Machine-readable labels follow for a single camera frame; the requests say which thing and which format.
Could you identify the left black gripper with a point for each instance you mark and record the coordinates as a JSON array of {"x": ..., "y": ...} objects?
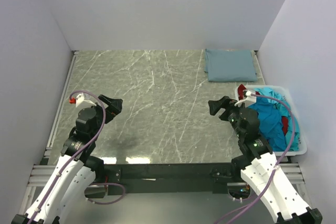
[{"x": 114, "y": 108}]

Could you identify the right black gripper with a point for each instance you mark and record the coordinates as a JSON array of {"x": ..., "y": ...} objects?
[{"x": 224, "y": 102}]

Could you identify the teal blue t-shirt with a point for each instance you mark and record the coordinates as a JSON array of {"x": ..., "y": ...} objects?
[{"x": 270, "y": 123}]

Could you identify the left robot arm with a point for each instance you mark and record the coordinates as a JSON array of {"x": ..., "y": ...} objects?
[{"x": 76, "y": 168}]

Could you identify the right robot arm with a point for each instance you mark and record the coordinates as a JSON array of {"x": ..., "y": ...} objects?
[{"x": 259, "y": 167}]

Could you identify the red t-shirt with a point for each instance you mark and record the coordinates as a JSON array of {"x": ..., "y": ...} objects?
[{"x": 276, "y": 95}]

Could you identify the folded grey-blue t-shirt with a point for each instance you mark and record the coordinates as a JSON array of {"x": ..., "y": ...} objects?
[{"x": 229, "y": 66}]

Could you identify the light blue t-shirt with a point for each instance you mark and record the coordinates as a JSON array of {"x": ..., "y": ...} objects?
[{"x": 295, "y": 129}]

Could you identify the black mounting beam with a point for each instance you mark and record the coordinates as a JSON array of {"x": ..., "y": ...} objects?
[{"x": 218, "y": 178}]

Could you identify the white plastic laundry basket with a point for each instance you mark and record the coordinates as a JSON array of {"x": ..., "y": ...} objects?
[{"x": 302, "y": 143}]

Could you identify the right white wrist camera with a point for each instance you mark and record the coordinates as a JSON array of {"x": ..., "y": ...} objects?
[{"x": 249, "y": 98}]

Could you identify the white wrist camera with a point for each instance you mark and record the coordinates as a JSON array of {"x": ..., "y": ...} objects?
[
  {"x": 81, "y": 101},
  {"x": 249, "y": 98}
]

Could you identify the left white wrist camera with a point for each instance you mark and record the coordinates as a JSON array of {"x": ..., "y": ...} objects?
[{"x": 81, "y": 101}]

